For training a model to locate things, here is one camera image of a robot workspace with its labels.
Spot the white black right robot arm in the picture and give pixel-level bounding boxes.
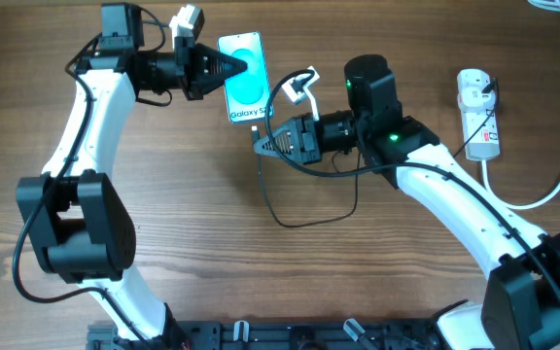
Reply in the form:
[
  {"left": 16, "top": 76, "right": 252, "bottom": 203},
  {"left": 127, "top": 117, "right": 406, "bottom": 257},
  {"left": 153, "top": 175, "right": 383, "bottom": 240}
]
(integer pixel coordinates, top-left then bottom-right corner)
[{"left": 253, "top": 54, "right": 560, "bottom": 349}]

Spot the black charging cable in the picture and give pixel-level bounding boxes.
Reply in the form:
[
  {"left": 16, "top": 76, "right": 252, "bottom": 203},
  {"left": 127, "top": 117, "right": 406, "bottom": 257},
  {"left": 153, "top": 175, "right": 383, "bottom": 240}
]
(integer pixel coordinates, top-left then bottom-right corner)
[{"left": 250, "top": 77, "right": 501, "bottom": 229}]

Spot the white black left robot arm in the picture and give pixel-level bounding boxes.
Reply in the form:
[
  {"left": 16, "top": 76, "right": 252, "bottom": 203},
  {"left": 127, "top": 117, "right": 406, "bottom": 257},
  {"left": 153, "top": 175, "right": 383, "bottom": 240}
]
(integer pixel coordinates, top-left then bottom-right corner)
[{"left": 16, "top": 2, "right": 247, "bottom": 349}]

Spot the teal screen smartphone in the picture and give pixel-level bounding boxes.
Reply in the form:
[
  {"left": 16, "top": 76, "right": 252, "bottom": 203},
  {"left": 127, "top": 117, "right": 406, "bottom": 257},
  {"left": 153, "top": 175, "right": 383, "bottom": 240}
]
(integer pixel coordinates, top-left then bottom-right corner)
[{"left": 218, "top": 31, "right": 271, "bottom": 123}]

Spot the white power strip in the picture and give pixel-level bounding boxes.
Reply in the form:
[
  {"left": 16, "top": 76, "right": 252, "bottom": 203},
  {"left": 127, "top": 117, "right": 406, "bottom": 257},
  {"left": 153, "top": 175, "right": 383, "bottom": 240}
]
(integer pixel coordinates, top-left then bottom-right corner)
[{"left": 457, "top": 68, "right": 500, "bottom": 161}]

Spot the white charger adapter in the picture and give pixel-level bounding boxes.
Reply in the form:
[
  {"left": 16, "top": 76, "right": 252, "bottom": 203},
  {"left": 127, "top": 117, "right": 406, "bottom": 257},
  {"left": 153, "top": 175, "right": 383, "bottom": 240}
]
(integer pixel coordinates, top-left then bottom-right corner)
[{"left": 457, "top": 87, "right": 496, "bottom": 113}]

